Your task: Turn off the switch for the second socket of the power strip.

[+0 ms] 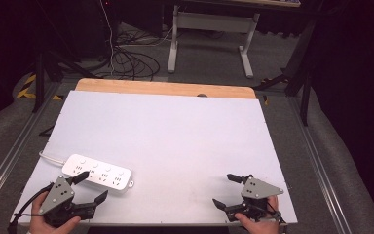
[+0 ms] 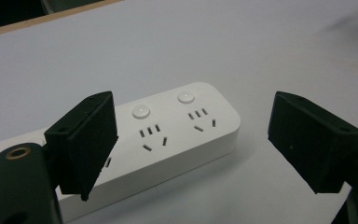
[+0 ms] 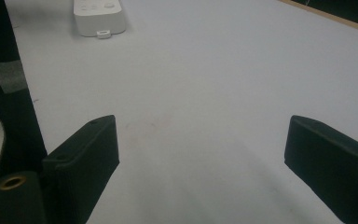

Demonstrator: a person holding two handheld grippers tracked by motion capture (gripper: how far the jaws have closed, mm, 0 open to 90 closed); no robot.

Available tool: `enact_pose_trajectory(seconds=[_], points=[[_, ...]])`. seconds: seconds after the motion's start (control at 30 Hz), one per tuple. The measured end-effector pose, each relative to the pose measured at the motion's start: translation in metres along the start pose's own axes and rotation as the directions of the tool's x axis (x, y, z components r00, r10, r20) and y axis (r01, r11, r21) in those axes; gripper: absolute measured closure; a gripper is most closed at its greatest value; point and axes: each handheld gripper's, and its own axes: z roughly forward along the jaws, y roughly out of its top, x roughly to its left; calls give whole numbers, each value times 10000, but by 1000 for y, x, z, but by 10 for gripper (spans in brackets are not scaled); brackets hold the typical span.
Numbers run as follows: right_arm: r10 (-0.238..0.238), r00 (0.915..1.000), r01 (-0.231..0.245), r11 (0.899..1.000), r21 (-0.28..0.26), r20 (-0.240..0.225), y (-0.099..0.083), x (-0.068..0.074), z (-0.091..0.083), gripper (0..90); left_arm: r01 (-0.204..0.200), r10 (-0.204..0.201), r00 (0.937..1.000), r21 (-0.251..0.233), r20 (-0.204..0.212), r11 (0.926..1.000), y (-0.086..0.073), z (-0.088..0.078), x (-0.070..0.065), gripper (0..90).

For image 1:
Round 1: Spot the person's right hand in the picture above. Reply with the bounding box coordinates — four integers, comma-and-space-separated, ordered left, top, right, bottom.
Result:
234, 194, 281, 234

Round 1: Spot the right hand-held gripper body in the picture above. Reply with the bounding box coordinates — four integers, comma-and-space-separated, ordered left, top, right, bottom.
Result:
227, 175, 285, 223

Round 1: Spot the yellow black floor tape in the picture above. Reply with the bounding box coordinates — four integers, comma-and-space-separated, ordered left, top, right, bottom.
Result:
16, 73, 63, 101

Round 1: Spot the black metal stand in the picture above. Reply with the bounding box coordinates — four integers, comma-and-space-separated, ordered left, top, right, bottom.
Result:
252, 18, 318, 127

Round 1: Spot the white power strip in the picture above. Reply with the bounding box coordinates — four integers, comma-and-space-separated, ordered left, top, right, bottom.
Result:
60, 153, 134, 193

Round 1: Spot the tangle of black floor cables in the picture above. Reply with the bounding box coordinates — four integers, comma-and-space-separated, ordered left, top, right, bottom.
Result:
111, 30, 176, 81

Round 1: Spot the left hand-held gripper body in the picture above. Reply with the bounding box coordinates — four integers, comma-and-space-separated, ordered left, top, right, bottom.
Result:
38, 175, 95, 228

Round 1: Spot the dark computer case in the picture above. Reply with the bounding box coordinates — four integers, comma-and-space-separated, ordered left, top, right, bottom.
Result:
74, 0, 122, 59

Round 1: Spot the white metal desk frame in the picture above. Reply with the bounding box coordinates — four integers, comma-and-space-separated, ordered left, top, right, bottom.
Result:
167, 4, 261, 80

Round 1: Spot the thin white hanging cable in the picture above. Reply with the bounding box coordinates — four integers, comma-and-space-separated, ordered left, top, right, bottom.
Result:
98, 0, 117, 76

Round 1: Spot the white power strip cable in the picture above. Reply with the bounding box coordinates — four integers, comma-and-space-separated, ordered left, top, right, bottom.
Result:
38, 150, 67, 166

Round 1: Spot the aluminium floor rail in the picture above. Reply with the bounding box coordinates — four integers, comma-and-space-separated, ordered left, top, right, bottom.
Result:
0, 81, 64, 208
286, 97, 347, 234

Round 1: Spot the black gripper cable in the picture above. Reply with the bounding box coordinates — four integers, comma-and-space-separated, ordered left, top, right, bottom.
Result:
265, 200, 288, 228
7, 182, 55, 234

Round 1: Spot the person's left hand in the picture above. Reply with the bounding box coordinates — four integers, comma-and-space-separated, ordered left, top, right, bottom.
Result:
28, 191, 82, 234

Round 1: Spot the black tripod stand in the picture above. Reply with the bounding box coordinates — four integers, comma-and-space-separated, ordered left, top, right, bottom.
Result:
32, 48, 103, 114

